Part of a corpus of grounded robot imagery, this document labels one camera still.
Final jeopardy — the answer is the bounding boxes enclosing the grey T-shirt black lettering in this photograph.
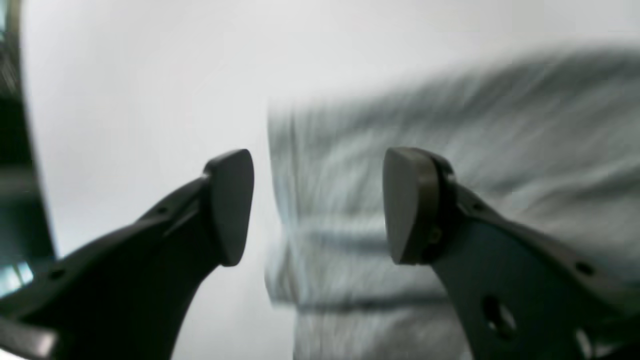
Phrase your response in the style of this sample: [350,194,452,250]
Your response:
[265,47,640,360]

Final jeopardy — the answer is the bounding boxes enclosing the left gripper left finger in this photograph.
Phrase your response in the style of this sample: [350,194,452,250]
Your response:
[1,149,254,360]

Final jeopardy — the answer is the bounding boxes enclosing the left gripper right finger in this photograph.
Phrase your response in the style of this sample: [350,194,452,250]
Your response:
[382,147,639,360]

